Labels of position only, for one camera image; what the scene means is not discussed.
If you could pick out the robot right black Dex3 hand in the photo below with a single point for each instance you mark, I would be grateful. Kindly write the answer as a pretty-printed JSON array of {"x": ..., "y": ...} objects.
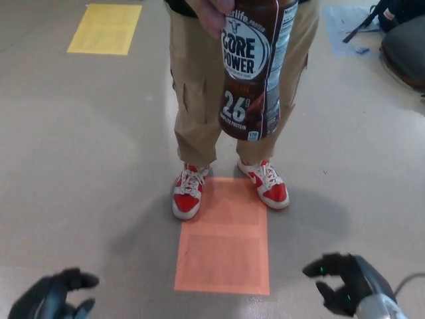
[{"x": 358, "y": 279}]

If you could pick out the person's bare hand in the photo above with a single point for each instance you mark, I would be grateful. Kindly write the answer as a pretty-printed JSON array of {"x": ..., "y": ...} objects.
[{"x": 214, "y": 13}]

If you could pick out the robot left black Dex3 hand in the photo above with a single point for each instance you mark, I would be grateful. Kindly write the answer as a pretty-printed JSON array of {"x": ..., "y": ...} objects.
[{"x": 43, "y": 295}]

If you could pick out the brown chocolate protein shake bottle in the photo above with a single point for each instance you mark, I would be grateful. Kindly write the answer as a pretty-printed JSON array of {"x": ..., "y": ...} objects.
[{"x": 252, "y": 83}]

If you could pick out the robot right silver arm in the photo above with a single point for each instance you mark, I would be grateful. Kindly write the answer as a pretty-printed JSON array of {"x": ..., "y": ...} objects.
[{"x": 378, "y": 307}]

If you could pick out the person's black shirt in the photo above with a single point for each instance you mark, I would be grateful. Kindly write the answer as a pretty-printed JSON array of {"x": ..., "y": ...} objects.
[{"x": 184, "y": 2}]

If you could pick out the person's left red white sneaker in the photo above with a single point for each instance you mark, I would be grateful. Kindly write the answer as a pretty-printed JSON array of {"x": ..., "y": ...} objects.
[{"x": 270, "y": 189}]

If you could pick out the person's red white sneaker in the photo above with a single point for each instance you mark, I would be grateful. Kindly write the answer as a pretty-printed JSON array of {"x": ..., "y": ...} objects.
[
  {"x": 187, "y": 199},
  {"x": 270, "y": 189}
]

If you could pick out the person's right red white sneaker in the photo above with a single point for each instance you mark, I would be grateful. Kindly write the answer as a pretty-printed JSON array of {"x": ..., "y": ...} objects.
[{"x": 187, "y": 199}]

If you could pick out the khaki cargo trousers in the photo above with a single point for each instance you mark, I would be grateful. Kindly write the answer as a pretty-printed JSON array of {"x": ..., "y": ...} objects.
[{"x": 196, "y": 83}]

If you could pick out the yellow paper sheet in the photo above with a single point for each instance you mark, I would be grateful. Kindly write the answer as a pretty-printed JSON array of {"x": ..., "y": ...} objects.
[{"x": 104, "y": 30}]

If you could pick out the blue paper sheet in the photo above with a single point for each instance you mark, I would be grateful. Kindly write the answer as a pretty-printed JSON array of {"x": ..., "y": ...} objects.
[{"x": 342, "y": 26}]

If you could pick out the orange paper sheet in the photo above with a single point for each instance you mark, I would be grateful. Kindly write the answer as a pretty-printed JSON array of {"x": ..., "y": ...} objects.
[{"x": 222, "y": 249}]

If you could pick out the small blue tape scrap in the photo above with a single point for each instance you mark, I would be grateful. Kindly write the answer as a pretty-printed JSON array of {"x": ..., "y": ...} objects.
[{"x": 362, "y": 50}]

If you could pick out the dark blue backpack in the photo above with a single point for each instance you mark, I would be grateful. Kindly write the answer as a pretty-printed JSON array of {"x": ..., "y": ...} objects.
[{"x": 398, "y": 15}]

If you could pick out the grey round chair seat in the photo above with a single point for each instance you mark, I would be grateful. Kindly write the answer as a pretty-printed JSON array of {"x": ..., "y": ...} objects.
[{"x": 406, "y": 50}]

